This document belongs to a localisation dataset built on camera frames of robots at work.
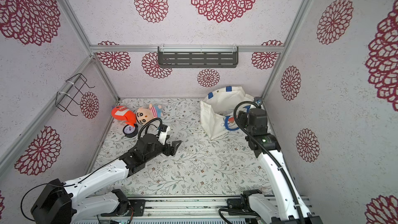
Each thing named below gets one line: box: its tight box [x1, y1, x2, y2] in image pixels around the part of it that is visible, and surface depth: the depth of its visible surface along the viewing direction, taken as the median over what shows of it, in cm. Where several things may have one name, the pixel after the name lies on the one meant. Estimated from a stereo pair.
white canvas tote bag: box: [200, 86, 254, 141], surface depth 99 cm
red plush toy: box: [111, 105, 137, 128], surface depth 102 cm
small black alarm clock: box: [122, 123, 139, 138], surface depth 102 cm
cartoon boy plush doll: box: [135, 103, 164, 126], surface depth 102 cm
